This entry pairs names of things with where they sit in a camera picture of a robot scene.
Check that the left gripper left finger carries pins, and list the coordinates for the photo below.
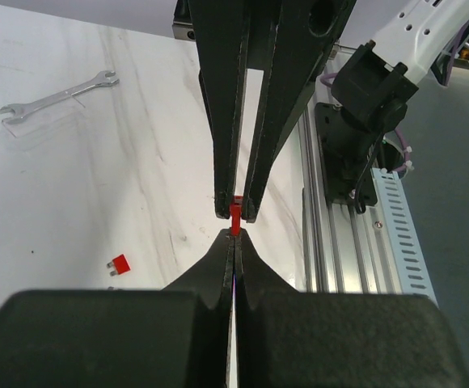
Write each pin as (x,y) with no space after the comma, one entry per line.
(177,336)

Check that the silver open-end wrench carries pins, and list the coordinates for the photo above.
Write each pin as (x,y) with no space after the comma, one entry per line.
(19,112)

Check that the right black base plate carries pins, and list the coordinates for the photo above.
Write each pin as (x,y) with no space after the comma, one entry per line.
(345,149)

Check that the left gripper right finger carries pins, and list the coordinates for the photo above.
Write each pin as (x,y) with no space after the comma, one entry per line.
(287,338)

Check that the white slotted cable duct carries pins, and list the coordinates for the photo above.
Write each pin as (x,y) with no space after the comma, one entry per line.
(408,256)

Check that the red blade fuse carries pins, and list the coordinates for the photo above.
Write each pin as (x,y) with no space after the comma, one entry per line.
(236,215)
(118,266)

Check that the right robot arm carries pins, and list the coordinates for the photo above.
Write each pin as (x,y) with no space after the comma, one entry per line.
(377,81)

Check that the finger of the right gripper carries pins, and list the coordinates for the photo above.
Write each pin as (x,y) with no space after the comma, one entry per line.
(299,40)
(222,30)

